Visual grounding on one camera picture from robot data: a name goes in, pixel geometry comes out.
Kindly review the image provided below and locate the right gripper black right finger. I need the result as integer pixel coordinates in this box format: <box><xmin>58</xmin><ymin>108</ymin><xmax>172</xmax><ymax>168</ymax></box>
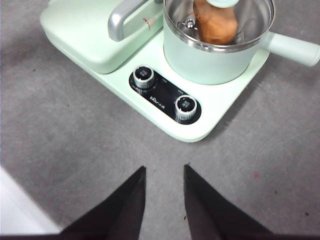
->
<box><xmin>184</xmin><ymin>164</ymin><xmax>276</xmax><ymax>240</ymax></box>

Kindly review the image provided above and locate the green breakfast machine base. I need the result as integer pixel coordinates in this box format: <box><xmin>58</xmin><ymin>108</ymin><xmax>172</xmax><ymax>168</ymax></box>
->
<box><xmin>39</xmin><ymin>0</ymin><xmax>271</xmax><ymax>143</ymax></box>

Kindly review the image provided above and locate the green grill lid chrome handle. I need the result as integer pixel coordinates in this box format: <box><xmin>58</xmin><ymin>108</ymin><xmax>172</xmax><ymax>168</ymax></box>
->
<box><xmin>39</xmin><ymin>0</ymin><xmax>166</xmax><ymax>75</ymax></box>

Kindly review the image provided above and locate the glass lid with green knob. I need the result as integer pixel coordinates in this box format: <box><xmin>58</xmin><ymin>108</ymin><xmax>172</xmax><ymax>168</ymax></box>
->
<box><xmin>163</xmin><ymin>0</ymin><xmax>276</xmax><ymax>47</ymax></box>

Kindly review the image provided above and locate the silver control knob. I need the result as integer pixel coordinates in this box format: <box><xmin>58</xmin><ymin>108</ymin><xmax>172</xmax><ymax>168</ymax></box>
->
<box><xmin>132</xmin><ymin>66</ymin><xmax>155</xmax><ymax>90</ymax></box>
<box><xmin>174</xmin><ymin>95</ymin><xmax>198</xmax><ymax>122</ymax></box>

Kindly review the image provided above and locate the brown potato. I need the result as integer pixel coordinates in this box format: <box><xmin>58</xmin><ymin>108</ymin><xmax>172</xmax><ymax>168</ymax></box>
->
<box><xmin>193</xmin><ymin>0</ymin><xmax>238</xmax><ymax>45</ymax></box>

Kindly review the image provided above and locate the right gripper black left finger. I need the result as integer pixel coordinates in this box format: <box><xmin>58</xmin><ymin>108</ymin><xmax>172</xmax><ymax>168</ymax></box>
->
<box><xmin>57</xmin><ymin>166</ymin><xmax>147</xmax><ymax>240</ymax></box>

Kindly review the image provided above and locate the green pot with handle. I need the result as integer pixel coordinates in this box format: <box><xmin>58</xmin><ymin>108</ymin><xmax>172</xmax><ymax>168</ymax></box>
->
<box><xmin>162</xmin><ymin>0</ymin><xmax>320</xmax><ymax>86</ymax></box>

